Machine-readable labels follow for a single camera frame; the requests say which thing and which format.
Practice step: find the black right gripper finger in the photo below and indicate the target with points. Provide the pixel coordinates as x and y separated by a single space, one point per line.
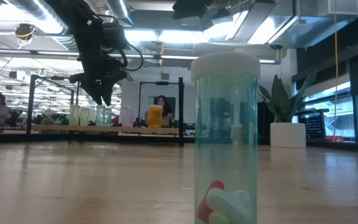
191 7

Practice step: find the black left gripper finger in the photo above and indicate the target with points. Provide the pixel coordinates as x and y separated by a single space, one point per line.
85 84
113 81

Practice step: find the green medicine bottle white cap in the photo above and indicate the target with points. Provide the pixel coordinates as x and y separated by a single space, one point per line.
99 116
108 117

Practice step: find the large orange medicine bottle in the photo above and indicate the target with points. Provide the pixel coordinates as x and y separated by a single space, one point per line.
155 117

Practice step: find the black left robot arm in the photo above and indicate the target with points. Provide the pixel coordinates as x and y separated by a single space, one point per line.
73 12

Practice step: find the person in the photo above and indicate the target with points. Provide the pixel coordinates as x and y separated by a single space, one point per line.
164 102
0 109

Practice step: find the grey ceiling pipe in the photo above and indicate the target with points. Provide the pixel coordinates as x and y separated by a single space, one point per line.
11 53

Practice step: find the green bottle with red pill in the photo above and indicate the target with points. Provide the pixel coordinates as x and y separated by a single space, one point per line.
225 124

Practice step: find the snake plant white pot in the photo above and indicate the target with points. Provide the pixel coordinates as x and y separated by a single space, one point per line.
287 135

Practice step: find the black mesh crate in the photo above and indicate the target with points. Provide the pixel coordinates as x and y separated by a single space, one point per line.
315 126

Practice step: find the small red object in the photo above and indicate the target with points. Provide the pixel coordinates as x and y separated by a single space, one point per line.
334 138

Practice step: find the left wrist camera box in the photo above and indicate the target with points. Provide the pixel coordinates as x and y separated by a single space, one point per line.
115 35

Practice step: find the wooden shelf black metal frame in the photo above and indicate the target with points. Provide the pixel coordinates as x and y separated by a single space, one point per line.
57 128

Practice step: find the silver round ventilation duct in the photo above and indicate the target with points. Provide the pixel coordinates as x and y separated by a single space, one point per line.
26 4

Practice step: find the rectangular sheet metal duct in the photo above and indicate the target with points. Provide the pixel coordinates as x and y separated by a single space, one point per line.
306 28

